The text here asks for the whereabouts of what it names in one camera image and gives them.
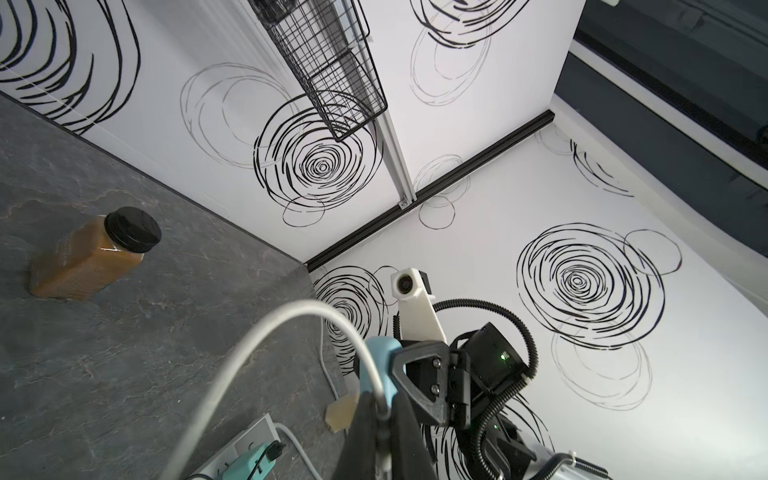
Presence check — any grey power strip cord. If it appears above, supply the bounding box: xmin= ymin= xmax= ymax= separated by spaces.
xmin=272 ymin=317 xmax=343 ymax=480

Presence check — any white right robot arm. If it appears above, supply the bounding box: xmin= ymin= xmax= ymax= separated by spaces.
xmin=389 ymin=299 xmax=610 ymax=479

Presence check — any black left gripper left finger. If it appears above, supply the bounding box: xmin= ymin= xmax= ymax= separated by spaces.
xmin=331 ymin=392 xmax=378 ymax=480

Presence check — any black wire wall basket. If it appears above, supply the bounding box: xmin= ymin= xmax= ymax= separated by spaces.
xmin=249 ymin=0 xmax=388 ymax=141

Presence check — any teal charger with black cable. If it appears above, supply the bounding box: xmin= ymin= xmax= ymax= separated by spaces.
xmin=221 ymin=440 xmax=286 ymax=480

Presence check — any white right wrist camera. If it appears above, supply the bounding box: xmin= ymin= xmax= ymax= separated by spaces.
xmin=391 ymin=268 xmax=447 ymax=343

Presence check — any brown spice bottle black lid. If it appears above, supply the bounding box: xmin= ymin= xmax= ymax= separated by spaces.
xmin=29 ymin=206 xmax=162 ymax=300

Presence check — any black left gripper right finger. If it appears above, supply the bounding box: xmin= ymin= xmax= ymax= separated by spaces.
xmin=388 ymin=393 xmax=437 ymax=480

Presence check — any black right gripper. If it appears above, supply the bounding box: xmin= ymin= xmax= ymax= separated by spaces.
xmin=389 ymin=323 xmax=528 ymax=429

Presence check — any white power strip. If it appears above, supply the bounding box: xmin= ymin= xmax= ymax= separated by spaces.
xmin=188 ymin=414 xmax=279 ymax=479

